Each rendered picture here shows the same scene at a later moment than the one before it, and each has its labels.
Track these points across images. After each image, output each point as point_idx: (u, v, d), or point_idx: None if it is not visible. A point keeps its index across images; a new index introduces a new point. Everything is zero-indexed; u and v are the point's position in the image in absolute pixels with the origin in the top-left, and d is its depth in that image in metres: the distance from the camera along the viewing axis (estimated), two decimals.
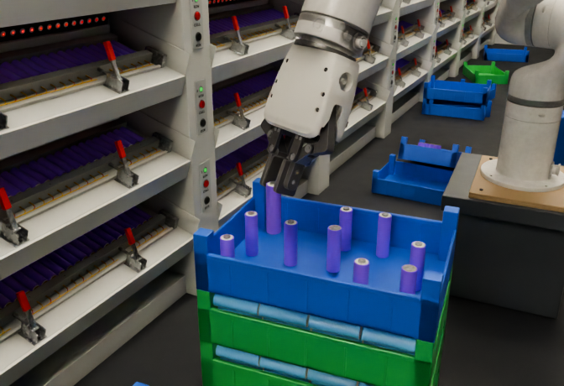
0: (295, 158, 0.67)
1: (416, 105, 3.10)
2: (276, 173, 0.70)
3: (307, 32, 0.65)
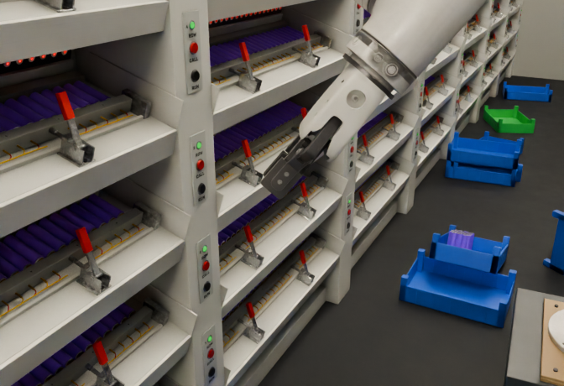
0: (287, 157, 0.66)
1: (437, 164, 2.84)
2: None
3: (347, 45, 0.65)
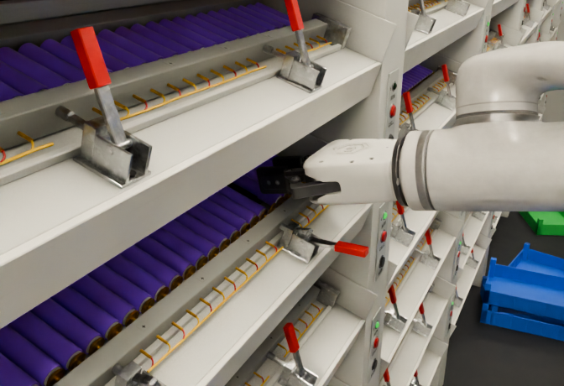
0: None
1: (468, 296, 2.23)
2: (275, 179, 0.69)
3: None
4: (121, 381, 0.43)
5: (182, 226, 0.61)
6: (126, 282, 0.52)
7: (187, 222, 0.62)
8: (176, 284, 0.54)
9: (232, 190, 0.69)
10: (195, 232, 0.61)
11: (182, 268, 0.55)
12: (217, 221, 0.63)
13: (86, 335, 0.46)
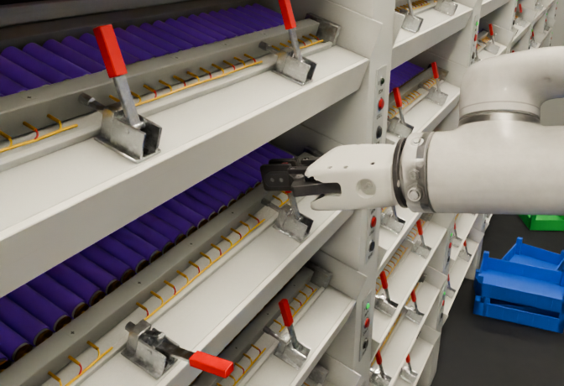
0: (289, 170, 0.66)
1: (462, 289, 2.29)
2: None
3: (409, 136, 0.60)
4: (133, 336, 0.49)
5: (174, 200, 0.67)
6: (123, 247, 0.58)
7: (179, 198, 0.68)
8: (169, 249, 0.61)
9: (221, 170, 0.75)
10: (186, 206, 0.68)
11: (174, 236, 0.62)
12: (206, 197, 0.69)
13: (89, 289, 0.52)
